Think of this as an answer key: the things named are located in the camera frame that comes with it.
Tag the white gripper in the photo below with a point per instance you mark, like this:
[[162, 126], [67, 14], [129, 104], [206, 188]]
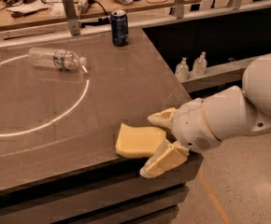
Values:
[[192, 125]]

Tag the yellow sponge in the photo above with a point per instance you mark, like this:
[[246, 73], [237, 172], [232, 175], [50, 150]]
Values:
[[138, 142]]

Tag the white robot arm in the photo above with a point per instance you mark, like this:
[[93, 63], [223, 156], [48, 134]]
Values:
[[244, 110]]

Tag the blue pepsi can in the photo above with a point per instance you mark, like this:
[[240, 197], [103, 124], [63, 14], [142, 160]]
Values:
[[119, 28]]

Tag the left hand sanitizer bottle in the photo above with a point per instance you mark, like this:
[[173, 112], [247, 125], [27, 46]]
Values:
[[182, 70]]

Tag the hand sanitizer bottle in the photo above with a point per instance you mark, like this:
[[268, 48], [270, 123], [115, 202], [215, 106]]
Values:
[[182, 70], [200, 64]]

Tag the upper dark drawer front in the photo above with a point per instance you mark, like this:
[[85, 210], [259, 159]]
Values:
[[71, 198]]

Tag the dark drawer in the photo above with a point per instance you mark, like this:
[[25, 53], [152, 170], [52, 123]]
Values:
[[71, 198], [139, 207], [160, 217]]

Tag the right hand sanitizer bottle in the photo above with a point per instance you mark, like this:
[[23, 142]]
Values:
[[200, 64]]

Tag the lower dark drawer front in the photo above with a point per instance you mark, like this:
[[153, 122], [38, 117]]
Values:
[[160, 217]]

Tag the middle dark drawer front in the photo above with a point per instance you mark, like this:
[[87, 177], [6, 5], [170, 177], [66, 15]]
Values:
[[139, 207]]

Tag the clear plastic water bottle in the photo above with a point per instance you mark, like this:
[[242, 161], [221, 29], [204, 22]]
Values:
[[62, 59]]

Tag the grey metal shelf rail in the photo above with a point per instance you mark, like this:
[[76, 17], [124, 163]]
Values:
[[217, 75]]

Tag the grey metal rail post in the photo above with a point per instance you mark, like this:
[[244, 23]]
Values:
[[178, 10]]

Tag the grey metal bracket post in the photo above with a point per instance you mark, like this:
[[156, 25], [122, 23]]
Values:
[[72, 18]]

